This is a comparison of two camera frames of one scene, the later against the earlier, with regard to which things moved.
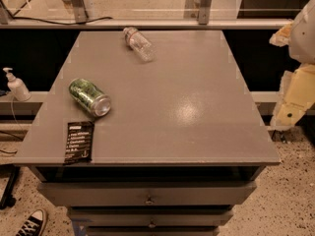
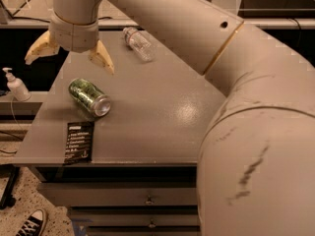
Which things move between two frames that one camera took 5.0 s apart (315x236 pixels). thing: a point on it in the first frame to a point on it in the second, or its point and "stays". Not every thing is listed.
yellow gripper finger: [282, 36] to [78, 37]
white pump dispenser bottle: [17, 88] stays
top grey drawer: [147, 193] stays
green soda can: [90, 97] stays
